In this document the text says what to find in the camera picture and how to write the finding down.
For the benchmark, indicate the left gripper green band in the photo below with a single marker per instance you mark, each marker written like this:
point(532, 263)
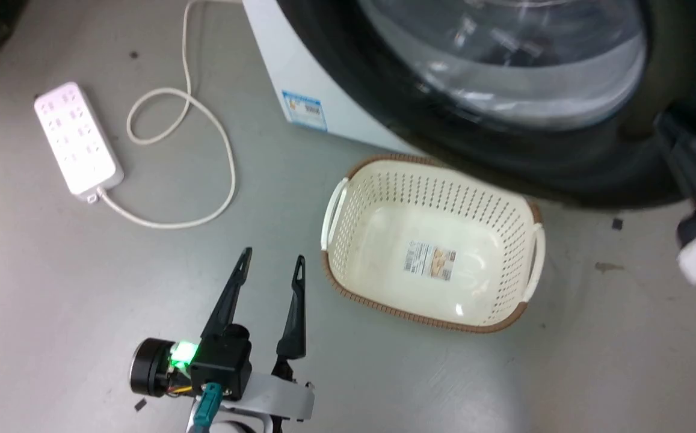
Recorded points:
point(152, 367)

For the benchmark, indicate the white front-load washing machine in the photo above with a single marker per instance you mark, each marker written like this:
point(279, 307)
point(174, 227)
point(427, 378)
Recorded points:
point(384, 90)

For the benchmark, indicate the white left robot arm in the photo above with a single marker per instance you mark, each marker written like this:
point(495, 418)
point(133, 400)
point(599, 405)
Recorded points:
point(236, 428)

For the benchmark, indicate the white washing machine body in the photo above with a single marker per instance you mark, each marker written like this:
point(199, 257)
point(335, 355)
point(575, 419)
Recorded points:
point(275, 60)

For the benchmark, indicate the small black floor scrap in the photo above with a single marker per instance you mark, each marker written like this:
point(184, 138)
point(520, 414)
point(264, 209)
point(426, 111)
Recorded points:
point(140, 405)

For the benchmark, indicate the cream plastic laundry basket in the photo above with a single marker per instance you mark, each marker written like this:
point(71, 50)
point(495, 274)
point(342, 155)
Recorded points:
point(432, 264)

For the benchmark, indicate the paper label in basket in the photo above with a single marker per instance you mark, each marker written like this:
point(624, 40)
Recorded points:
point(431, 260)

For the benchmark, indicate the blue white energy label sticker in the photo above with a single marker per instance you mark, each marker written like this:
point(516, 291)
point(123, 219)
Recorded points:
point(304, 110)

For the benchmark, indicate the white power strip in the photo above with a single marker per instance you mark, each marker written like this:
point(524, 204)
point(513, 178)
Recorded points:
point(77, 141)

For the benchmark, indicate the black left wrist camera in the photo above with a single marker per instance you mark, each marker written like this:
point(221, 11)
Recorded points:
point(222, 364)

